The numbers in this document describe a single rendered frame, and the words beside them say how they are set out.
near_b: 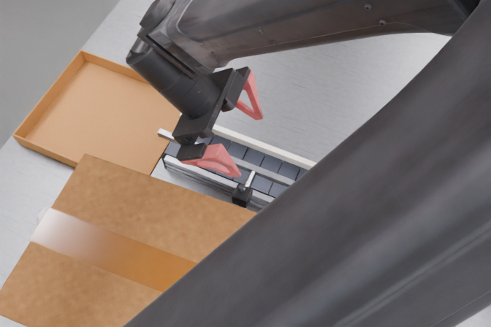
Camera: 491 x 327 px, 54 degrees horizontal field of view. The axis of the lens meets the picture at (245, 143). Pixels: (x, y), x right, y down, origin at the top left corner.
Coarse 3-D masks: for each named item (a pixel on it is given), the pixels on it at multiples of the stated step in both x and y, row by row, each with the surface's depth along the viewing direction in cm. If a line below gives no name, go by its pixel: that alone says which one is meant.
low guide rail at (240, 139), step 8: (216, 128) 98; (224, 128) 98; (224, 136) 98; (232, 136) 97; (240, 136) 97; (248, 144) 96; (256, 144) 96; (264, 144) 96; (264, 152) 96; (272, 152) 95; (280, 152) 95; (288, 152) 95; (288, 160) 95; (296, 160) 94; (304, 160) 94; (304, 168) 95
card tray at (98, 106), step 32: (96, 64) 116; (64, 96) 111; (96, 96) 111; (128, 96) 111; (160, 96) 111; (32, 128) 107; (64, 128) 107; (96, 128) 107; (128, 128) 107; (64, 160) 101; (128, 160) 103
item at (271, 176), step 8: (160, 128) 92; (160, 136) 92; (168, 136) 91; (240, 160) 89; (240, 168) 89; (248, 168) 88; (256, 168) 88; (264, 176) 87; (272, 176) 87; (280, 176) 87; (280, 184) 88; (288, 184) 86
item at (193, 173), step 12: (168, 156) 99; (264, 156) 100; (168, 168) 101; (180, 168) 98; (192, 168) 97; (300, 168) 98; (204, 180) 98; (216, 180) 96; (228, 180) 96; (228, 192) 98; (252, 204) 98; (264, 204) 95
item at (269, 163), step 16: (176, 144) 100; (208, 144) 100; (224, 144) 100; (240, 144) 100; (256, 160) 98; (272, 160) 98; (224, 176) 96; (256, 176) 96; (288, 176) 96; (272, 192) 94
